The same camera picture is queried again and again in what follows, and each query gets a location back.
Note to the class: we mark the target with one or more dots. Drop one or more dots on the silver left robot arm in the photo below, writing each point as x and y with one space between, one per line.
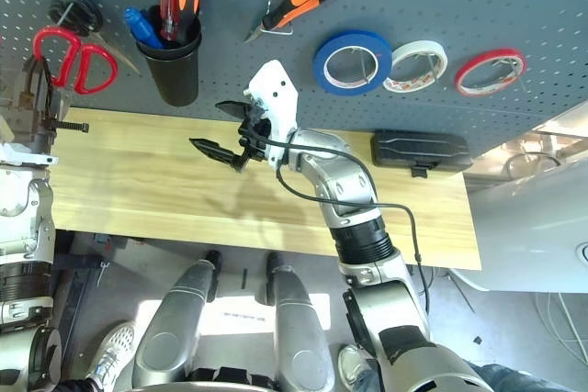
23 208

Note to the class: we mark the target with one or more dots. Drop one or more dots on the blue tape roll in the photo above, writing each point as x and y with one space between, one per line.
353 38

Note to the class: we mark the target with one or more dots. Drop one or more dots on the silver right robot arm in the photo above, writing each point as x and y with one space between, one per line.
340 181

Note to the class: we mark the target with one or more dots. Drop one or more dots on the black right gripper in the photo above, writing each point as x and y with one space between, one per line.
257 135

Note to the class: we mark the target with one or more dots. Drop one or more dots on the white mesh sneaker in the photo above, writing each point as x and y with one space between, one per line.
115 346

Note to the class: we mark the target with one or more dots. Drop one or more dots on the silver left robot leg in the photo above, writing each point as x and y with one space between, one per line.
170 332

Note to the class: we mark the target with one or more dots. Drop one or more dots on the red tape roll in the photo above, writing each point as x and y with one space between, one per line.
491 53

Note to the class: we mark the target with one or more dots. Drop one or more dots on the light grey shoe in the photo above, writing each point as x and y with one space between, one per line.
351 364

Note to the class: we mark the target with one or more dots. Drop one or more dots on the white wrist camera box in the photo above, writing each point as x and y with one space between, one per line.
23 155
275 93

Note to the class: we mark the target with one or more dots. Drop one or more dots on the metal peg hook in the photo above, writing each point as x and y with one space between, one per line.
505 63
432 70
365 66

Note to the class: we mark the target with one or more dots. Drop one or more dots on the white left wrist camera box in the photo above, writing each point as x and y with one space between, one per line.
23 155

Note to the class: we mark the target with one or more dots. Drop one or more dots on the small blue screwdriver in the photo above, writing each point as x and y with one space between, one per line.
138 22

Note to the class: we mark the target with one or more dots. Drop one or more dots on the white tape roll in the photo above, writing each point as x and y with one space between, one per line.
422 46

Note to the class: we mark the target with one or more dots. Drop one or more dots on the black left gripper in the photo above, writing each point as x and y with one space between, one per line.
43 121

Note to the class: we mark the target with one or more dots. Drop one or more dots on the black plastic tool cup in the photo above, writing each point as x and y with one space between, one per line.
177 75

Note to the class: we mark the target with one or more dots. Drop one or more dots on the person leg in blue jeans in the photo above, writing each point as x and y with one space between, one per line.
514 378

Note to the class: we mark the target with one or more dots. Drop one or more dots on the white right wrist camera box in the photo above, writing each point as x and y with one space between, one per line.
275 93

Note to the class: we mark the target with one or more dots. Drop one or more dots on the silver right robot leg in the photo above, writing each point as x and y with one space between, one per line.
298 332

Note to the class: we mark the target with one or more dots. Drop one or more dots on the black plastic tool case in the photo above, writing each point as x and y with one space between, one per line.
422 148

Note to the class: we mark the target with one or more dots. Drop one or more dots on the silver robot leg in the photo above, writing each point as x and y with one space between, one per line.
170 332
298 332

